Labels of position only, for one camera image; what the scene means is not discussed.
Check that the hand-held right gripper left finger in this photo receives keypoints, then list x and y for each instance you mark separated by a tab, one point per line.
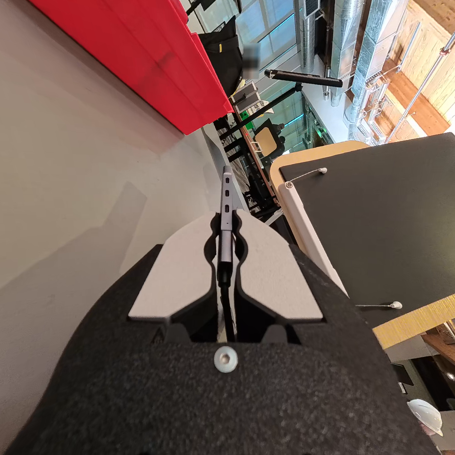
177	277

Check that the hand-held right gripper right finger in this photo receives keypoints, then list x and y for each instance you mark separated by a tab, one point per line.
273	277

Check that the grey USB hub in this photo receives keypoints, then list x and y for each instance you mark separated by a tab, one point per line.
227	199

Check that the red storage bin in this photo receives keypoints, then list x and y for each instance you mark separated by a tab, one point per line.
142	46

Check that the grey desk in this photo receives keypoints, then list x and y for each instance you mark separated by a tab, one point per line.
71	177

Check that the white folding stand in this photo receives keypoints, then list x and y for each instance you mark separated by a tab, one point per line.
302	227

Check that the wood-framed black board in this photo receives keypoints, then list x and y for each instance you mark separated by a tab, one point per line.
373	231

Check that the tan backed chair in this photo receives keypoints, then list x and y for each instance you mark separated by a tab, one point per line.
266	138

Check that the white hard hat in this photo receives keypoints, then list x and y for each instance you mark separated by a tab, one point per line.
424	416

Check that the black bag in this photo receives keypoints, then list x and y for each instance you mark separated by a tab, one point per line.
220	53

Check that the round silver duct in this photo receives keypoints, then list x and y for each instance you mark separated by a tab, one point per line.
343	42

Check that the rectangular silver duct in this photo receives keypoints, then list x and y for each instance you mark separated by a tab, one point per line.
376	35

